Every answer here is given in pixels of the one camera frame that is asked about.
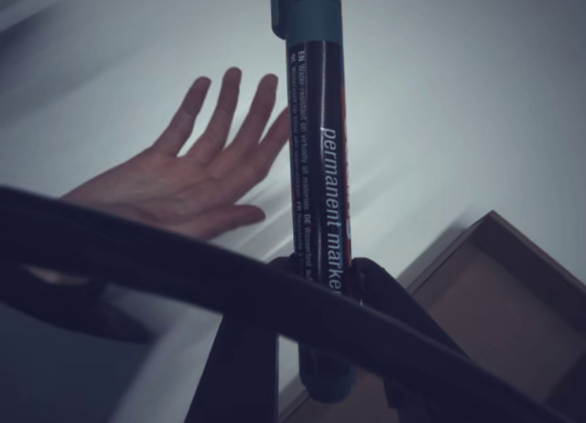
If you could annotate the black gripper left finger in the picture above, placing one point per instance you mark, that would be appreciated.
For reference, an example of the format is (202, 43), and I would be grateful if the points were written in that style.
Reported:
(238, 377)

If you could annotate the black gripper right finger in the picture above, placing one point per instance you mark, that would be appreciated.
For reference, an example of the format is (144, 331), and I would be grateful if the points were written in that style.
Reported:
(380, 285)

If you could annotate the person's right hand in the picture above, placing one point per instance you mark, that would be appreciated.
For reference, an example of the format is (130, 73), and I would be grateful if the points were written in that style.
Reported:
(183, 180)

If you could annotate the green capped permanent marker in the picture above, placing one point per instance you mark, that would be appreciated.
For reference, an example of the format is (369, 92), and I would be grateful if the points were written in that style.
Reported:
(320, 166)

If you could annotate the open brown cardboard box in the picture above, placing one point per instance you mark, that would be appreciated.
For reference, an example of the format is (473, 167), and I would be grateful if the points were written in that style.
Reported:
(503, 304)

